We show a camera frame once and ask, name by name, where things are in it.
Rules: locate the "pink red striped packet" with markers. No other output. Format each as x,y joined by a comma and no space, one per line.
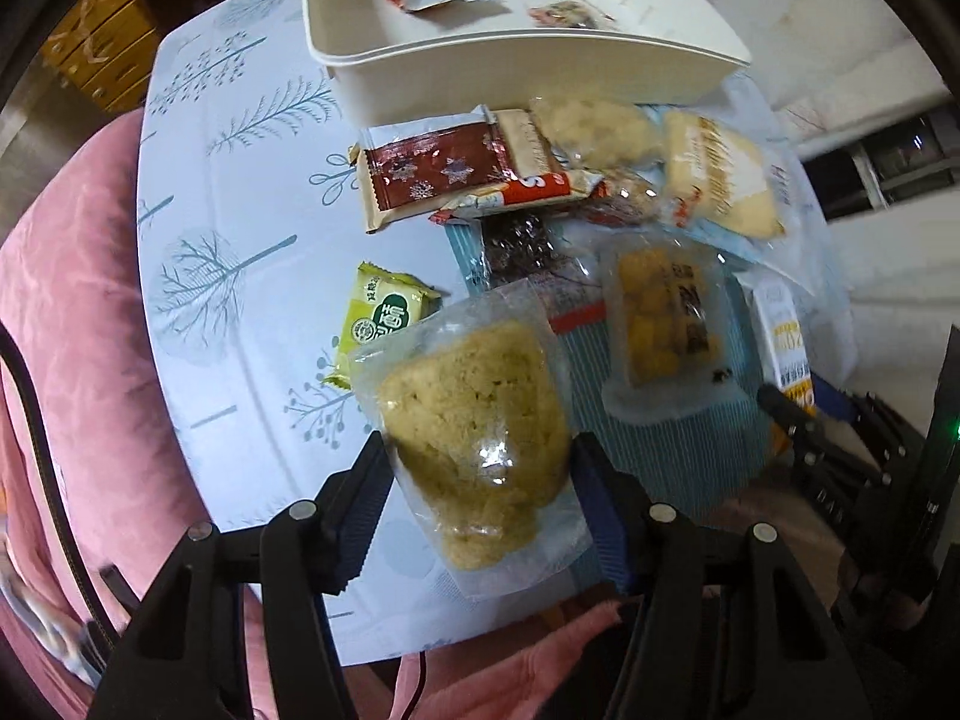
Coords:
574,307

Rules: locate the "wooden drawer cabinet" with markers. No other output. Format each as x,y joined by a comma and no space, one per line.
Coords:
112,37

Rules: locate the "red white cookies packet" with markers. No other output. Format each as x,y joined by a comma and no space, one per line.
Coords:
525,142

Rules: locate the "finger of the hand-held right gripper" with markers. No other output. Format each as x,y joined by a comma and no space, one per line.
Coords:
892,435
795,427

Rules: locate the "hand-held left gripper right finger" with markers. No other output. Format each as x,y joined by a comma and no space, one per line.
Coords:
600,514

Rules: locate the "window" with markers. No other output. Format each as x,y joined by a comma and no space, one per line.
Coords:
892,157

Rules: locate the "cream cake packet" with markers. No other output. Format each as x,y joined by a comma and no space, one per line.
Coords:
724,172

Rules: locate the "red nut snack packet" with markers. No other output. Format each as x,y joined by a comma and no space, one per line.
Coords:
630,199

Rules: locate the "clear yellow nugget packet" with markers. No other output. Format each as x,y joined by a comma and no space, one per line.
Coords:
667,315

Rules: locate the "clear rice cake packet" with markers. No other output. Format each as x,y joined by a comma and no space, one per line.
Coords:
465,405

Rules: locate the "pink blanket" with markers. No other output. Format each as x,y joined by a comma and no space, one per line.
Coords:
75,315

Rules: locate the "small clear red packet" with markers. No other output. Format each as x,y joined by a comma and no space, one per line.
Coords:
570,11

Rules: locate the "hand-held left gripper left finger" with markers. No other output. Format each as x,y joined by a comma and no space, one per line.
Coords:
360,517

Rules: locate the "teal striped mat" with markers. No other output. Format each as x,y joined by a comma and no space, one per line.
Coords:
592,390

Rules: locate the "white plastic bin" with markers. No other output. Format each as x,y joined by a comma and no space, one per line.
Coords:
420,82

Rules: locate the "white yellow carton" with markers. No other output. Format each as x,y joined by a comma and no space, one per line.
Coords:
784,337

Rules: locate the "translucent plastic bag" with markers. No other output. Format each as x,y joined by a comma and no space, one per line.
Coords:
817,262

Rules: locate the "brown snowflake packet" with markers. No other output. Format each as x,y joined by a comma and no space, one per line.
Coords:
427,165

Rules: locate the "white tree print tablecloth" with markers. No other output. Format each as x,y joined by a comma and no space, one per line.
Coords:
240,240

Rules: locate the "green snack packet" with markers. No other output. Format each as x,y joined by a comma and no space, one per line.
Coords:
379,315

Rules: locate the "dark seaweed packet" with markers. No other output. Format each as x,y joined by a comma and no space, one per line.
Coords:
521,251

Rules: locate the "clear pale puffed snack packet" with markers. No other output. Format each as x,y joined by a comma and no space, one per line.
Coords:
592,127

